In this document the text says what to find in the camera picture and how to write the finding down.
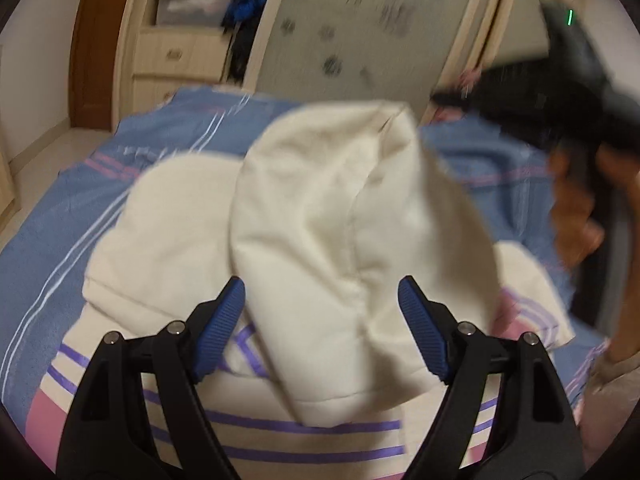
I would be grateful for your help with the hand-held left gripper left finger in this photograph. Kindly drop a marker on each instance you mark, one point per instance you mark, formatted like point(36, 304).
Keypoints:
point(217, 330)

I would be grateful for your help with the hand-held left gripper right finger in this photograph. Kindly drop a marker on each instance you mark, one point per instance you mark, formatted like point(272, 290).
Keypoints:
point(422, 330)

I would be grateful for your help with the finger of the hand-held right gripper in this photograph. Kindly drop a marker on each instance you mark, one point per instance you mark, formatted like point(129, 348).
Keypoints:
point(457, 95)

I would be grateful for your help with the white and pink hooded jacket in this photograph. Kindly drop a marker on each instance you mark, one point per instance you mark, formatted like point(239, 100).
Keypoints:
point(320, 210)

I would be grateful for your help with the dark hanging clothes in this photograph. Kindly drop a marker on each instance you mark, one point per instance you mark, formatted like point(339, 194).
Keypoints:
point(242, 52)

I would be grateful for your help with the person's right hand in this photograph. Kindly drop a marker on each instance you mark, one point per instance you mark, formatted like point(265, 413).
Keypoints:
point(570, 210)

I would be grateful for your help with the plain frosted sliding door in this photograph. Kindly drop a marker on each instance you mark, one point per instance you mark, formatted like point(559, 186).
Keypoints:
point(522, 15)

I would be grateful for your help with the frosted floral sliding door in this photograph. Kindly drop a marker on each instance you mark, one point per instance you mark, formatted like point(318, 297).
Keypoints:
point(360, 25)

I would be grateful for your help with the blue plaid duvet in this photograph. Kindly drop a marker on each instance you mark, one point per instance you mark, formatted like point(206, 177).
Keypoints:
point(50, 220)

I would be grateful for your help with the bright blue cloth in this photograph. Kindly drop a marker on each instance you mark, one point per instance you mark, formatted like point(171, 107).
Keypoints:
point(247, 2)

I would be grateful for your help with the wardrobe drawer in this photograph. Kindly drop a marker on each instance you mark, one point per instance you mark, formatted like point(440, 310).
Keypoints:
point(175, 52)
point(165, 91)

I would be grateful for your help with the clear plastic storage box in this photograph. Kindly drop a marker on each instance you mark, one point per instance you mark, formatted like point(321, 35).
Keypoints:
point(192, 5)

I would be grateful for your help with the brown wooden door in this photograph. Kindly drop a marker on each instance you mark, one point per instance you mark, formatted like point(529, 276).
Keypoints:
point(95, 45)

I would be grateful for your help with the light wooden wardrobe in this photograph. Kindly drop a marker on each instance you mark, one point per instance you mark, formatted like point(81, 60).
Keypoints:
point(145, 15)

